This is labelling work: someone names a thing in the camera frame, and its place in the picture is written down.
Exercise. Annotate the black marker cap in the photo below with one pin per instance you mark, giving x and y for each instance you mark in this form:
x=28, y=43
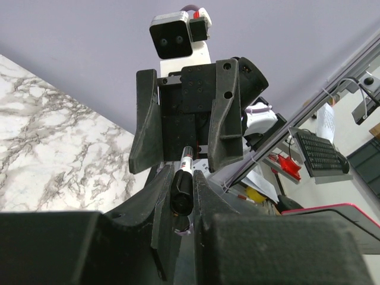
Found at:
x=181, y=193

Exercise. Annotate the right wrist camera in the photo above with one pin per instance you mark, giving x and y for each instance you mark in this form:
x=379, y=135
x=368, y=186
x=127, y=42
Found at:
x=178, y=34

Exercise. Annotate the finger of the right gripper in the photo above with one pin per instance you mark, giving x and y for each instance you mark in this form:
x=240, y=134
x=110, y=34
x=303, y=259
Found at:
x=147, y=146
x=225, y=131

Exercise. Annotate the black computer keyboard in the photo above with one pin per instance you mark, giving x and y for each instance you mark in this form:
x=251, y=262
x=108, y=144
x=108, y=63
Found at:
x=320, y=156

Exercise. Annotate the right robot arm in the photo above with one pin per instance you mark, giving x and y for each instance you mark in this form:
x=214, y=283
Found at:
x=259, y=122

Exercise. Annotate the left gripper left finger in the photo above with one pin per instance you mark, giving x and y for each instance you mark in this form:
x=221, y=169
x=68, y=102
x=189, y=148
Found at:
x=143, y=243

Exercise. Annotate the black and white marker pen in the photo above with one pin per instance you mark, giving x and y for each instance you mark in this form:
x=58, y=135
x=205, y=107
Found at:
x=186, y=162

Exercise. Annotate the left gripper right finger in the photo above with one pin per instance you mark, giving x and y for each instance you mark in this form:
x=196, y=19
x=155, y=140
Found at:
x=210, y=210

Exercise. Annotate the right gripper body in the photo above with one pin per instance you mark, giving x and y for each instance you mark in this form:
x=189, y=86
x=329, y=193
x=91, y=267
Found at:
x=186, y=99

